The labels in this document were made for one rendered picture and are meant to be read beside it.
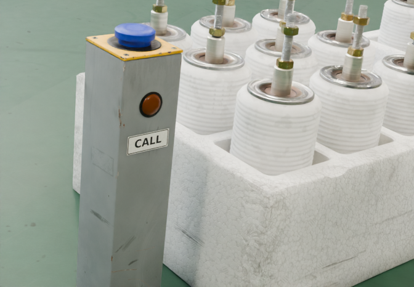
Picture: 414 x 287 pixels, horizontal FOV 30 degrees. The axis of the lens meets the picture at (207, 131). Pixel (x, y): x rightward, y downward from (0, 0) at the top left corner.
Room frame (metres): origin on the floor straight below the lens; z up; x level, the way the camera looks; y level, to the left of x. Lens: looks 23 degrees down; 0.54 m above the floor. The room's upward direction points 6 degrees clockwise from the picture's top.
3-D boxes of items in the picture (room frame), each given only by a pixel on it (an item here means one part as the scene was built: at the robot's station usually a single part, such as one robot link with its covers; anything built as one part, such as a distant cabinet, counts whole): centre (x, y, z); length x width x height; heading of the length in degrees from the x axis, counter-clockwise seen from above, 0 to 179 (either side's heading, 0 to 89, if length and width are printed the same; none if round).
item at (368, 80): (0.89, -0.17, 0.25); 0.08 x 0.08 x 0.01
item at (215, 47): (0.90, 0.00, 0.26); 0.02 x 0.02 x 0.03
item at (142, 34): (0.73, 0.08, 0.32); 0.04 x 0.04 x 0.02
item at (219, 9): (0.90, 0.00, 0.31); 0.01 x 0.01 x 0.08
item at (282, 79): (0.81, -0.08, 0.26); 0.02 x 0.02 x 0.03
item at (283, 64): (0.81, -0.08, 0.29); 0.02 x 0.02 x 0.01; 74
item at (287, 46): (0.81, -0.08, 0.30); 0.01 x 0.01 x 0.08
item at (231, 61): (0.90, 0.00, 0.25); 0.08 x 0.08 x 0.01
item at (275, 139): (0.81, -0.08, 0.16); 0.10 x 0.10 x 0.18
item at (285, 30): (0.81, -0.08, 0.32); 0.02 x 0.02 x 0.01; 74
